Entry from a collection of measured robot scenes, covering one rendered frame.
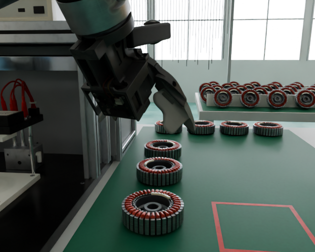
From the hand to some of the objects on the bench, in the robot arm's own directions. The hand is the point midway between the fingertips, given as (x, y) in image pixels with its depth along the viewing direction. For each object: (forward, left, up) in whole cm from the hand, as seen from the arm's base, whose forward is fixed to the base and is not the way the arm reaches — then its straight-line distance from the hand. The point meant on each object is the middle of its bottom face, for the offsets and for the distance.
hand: (154, 122), depth 50 cm
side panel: (+44, +13, -18) cm, 50 cm away
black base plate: (+6, +47, -18) cm, 51 cm away
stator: (0, 0, -18) cm, 18 cm away
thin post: (+12, +29, -16) cm, 35 cm away
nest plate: (+5, +35, -16) cm, 39 cm away
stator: (+35, 0, -18) cm, 40 cm away
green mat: (+26, -18, -18) cm, 37 cm away
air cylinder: (+19, +35, -16) cm, 42 cm away
